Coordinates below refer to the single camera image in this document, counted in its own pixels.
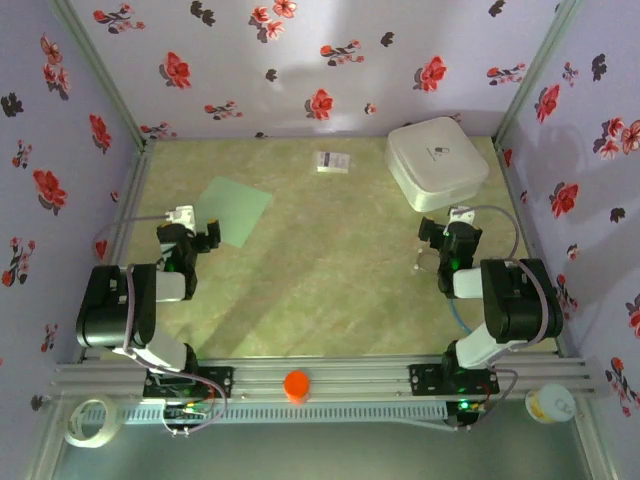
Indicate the aluminium frame post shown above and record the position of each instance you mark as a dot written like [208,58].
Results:
[42,450]
[595,450]
[536,75]
[102,75]

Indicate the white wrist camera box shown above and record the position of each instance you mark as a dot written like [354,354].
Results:
[182,217]
[462,216]

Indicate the aluminium frame rail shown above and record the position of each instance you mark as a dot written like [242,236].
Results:
[132,200]
[515,200]

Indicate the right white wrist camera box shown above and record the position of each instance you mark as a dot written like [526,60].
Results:
[462,216]

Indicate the metal clip with white tips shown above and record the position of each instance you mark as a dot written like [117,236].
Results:
[429,262]

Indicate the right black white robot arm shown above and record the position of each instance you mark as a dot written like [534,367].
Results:
[520,310]

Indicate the white yellow paper cup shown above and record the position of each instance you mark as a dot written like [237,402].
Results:
[550,404]

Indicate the wide aluminium base rail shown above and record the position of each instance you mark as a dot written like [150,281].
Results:
[350,375]

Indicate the orange round cap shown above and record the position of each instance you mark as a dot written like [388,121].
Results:
[297,386]

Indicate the clear adhesive tape roll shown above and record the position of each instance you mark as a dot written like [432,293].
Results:
[75,435]

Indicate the light green paper sheet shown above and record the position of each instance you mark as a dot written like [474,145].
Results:
[235,210]

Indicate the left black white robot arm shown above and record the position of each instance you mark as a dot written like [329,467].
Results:
[105,310]

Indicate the small controller circuit board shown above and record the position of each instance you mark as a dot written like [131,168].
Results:
[467,407]
[182,412]

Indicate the white plastic lidded box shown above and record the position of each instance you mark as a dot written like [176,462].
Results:
[435,160]

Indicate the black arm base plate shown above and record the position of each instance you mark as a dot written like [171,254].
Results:
[220,382]
[425,380]

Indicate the small white printed packet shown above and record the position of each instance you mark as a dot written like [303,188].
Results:
[332,162]

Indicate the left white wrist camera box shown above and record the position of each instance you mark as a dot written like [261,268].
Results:
[182,217]

